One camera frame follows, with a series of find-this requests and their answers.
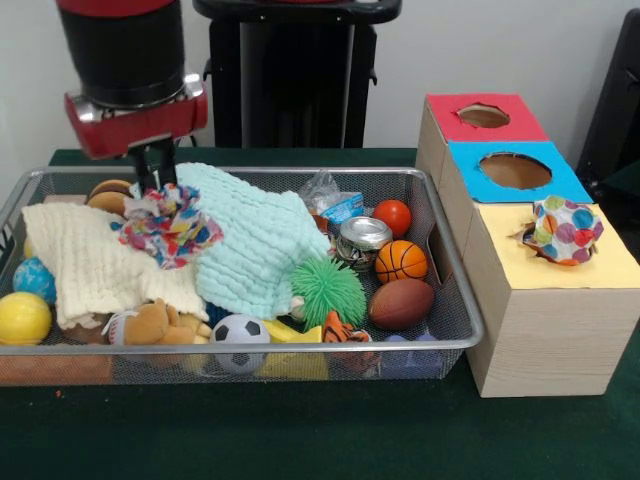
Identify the red rubber ball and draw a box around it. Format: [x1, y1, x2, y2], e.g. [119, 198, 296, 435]
[372, 199, 414, 240]

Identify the mint green muslin cloth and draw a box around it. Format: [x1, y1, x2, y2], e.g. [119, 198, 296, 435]
[174, 162, 334, 320]

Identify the wooden box with three holes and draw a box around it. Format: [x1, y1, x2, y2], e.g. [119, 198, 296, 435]
[414, 92, 640, 400]

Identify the silver wire mesh bin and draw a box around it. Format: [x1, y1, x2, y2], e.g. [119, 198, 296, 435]
[0, 166, 485, 387]

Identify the black and white soccer ball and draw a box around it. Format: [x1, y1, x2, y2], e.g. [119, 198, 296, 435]
[208, 312, 272, 376]

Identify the small brown football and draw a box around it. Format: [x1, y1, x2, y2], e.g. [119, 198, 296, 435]
[368, 277, 436, 331]

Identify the green spiky rubber ball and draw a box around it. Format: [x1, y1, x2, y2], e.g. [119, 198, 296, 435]
[288, 257, 369, 334]

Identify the blue marbled ball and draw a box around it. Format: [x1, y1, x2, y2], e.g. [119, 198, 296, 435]
[12, 257, 57, 305]

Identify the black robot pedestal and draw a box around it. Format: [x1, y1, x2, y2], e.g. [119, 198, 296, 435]
[192, 0, 404, 149]

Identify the colourful dotted cloth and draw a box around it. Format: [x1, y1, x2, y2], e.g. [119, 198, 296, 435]
[523, 194, 605, 266]

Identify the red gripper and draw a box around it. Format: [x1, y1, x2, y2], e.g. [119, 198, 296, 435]
[63, 73, 209, 195]

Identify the dark green tablecloth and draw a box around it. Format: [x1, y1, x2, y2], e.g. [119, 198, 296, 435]
[0, 147, 640, 480]
[597, 160, 640, 201]

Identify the cream muslin cloth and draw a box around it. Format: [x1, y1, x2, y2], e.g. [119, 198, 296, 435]
[20, 202, 209, 331]

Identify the black upright panel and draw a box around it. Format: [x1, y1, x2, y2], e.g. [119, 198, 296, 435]
[574, 7, 640, 174]

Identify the small orange basketball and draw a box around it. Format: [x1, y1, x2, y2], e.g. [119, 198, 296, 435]
[374, 239, 430, 286]

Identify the multicolour rope knot toy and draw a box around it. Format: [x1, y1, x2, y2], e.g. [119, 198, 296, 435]
[118, 182, 224, 271]

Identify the yellow plastic ball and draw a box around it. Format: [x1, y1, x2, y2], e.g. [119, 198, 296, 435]
[0, 291, 54, 347]

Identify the silver tin can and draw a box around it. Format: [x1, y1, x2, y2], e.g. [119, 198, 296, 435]
[335, 215, 394, 274]

